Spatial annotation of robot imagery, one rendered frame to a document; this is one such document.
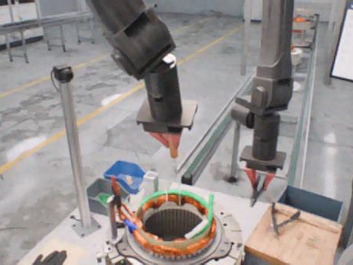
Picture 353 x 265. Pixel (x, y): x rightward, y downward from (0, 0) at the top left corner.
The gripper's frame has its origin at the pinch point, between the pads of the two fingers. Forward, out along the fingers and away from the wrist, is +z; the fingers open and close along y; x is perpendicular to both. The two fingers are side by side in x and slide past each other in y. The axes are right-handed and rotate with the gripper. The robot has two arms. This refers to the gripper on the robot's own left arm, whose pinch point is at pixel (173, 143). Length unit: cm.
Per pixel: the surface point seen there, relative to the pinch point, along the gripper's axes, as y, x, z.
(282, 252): -24.7, 6.5, 26.3
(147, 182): 9.1, -1.6, 17.9
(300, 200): -31, -17, 40
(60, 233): 50, 0, 59
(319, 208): -36, -15, 40
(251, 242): -17.6, 5.3, 26.7
